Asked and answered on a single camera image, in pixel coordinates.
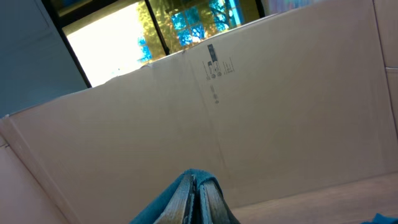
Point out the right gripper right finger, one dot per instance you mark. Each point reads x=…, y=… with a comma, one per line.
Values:
x=212, y=205

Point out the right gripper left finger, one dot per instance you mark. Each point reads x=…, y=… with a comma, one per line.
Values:
x=179, y=208

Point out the dark navy t-shirt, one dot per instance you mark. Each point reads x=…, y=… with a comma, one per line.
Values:
x=195, y=197

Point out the cardboard box wall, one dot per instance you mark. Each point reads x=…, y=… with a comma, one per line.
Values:
x=287, y=104

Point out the window with black frame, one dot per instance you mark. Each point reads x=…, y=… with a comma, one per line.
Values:
x=108, y=38

